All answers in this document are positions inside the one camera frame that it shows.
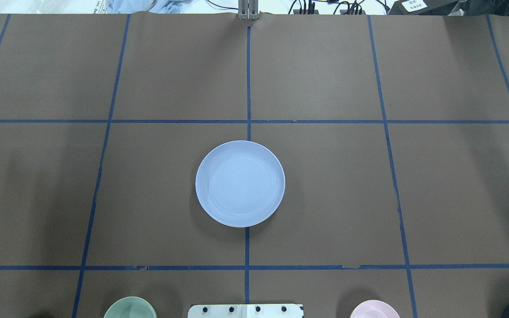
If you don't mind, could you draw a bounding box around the blue plate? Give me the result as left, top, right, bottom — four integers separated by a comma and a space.
195, 140, 285, 228

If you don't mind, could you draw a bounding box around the pink bowl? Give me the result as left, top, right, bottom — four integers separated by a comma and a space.
350, 300, 400, 318

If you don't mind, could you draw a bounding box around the green bowl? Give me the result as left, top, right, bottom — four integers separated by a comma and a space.
103, 296, 157, 318

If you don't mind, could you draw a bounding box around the light blue cloth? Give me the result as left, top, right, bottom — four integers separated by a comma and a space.
106, 0, 193, 15

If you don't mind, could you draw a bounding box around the black box with label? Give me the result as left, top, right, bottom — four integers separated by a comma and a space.
388, 0, 459, 16

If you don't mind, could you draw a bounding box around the clear plastic bag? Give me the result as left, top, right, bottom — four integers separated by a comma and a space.
27, 0, 110, 14

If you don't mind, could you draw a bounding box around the aluminium frame post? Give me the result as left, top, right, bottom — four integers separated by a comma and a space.
238, 0, 260, 21

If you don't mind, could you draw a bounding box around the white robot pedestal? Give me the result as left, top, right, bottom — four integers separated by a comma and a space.
187, 303, 304, 318

